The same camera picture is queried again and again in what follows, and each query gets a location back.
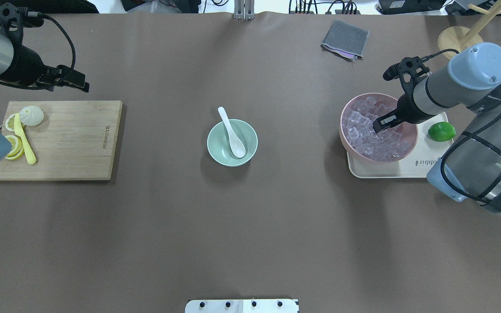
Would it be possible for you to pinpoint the green lime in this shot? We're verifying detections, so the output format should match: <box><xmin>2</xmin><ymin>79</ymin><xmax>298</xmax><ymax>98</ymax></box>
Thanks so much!
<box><xmin>428</xmin><ymin>122</ymin><xmax>457</xmax><ymax>142</ymax></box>

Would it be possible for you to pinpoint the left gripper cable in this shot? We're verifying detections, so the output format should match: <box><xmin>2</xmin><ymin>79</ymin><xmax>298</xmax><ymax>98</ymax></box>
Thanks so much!
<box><xmin>0</xmin><ymin>13</ymin><xmax>77</xmax><ymax>91</ymax></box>

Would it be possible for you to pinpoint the bamboo cutting board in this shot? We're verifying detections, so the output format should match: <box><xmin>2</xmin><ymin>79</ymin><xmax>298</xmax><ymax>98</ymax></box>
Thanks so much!
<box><xmin>0</xmin><ymin>100</ymin><xmax>123</xmax><ymax>181</ymax></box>

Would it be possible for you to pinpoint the lemon slice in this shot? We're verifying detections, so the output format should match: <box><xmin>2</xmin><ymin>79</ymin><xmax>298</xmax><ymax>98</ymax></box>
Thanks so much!
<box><xmin>5</xmin><ymin>135</ymin><xmax>24</xmax><ymax>160</ymax></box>
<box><xmin>4</xmin><ymin>113</ymin><xmax>25</xmax><ymax>133</ymax></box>

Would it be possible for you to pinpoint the grey folded cloth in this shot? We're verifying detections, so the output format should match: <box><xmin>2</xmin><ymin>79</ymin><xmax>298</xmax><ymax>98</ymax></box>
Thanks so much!
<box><xmin>321</xmin><ymin>20</ymin><xmax>370</xmax><ymax>61</ymax></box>

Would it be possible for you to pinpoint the wooden cup tree stand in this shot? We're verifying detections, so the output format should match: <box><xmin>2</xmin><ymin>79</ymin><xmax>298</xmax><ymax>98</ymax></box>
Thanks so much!
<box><xmin>437</xmin><ymin>0</ymin><xmax>501</xmax><ymax>60</ymax></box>

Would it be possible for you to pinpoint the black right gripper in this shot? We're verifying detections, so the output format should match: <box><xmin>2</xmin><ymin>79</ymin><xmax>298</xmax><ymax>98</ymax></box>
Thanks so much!
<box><xmin>373</xmin><ymin>94</ymin><xmax>425</xmax><ymax>133</ymax></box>

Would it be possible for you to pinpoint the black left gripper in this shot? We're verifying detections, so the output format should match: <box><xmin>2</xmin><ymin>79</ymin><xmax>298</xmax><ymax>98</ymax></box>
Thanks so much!
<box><xmin>3</xmin><ymin>46</ymin><xmax>90</xmax><ymax>93</ymax></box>

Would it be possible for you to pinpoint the mint green bowl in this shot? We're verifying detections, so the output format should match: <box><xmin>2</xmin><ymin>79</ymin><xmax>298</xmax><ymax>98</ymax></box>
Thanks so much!
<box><xmin>207</xmin><ymin>119</ymin><xmax>258</xmax><ymax>167</ymax></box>

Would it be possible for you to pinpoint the yellow plastic knife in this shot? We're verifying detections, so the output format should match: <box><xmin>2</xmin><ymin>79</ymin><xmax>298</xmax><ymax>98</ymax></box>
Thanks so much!
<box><xmin>13</xmin><ymin>113</ymin><xmax>37</xmax><ymax>165</ymax></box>

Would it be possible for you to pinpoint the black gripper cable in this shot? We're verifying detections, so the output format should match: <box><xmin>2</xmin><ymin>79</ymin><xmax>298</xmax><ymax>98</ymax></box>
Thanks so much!
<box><xmin>420</xmin><ymin>49</ymin><xmax>501</xmax><ymax>205</ymax></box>

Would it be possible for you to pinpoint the white ceramic spoon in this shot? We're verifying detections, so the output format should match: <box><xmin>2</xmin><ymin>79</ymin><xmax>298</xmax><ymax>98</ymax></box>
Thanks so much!
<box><xmin>217</xmin><ymin>107</ymin><xmax>246</xmax><ymax>159</ymax></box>

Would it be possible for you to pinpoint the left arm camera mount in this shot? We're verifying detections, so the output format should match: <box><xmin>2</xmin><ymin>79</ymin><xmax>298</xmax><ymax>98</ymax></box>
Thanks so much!
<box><xmin>0</xmin><ymin>2</ymin><xmax>44</xmax><ymax>35</ymax></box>

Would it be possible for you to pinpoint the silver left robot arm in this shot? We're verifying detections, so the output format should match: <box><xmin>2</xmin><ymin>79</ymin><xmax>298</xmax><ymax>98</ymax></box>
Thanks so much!
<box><xmin>0</xmin><ymin>18</ymin><xmax>90</xmax><ymax>161</ymax></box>

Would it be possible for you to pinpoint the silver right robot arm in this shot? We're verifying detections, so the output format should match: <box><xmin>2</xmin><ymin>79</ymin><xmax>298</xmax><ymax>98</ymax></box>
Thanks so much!
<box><xmin>373</xmin><ymin>42</ymin><xmax>501</xmax><ymax>217</ymax></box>

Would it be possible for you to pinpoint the pink bowl of ice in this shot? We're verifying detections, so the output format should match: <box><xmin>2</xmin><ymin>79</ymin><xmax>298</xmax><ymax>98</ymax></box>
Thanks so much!
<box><xmin>339</xmin><ymin>93</ymin><xmax>418</xmax><ymax>163</ymax></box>

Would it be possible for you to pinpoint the cream plastic tray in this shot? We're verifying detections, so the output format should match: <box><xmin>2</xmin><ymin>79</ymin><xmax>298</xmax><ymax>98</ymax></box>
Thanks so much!
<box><xmin>346</xmin><ymin>113</ymin><xmax>453</xmax><ymax>179</ymax></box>

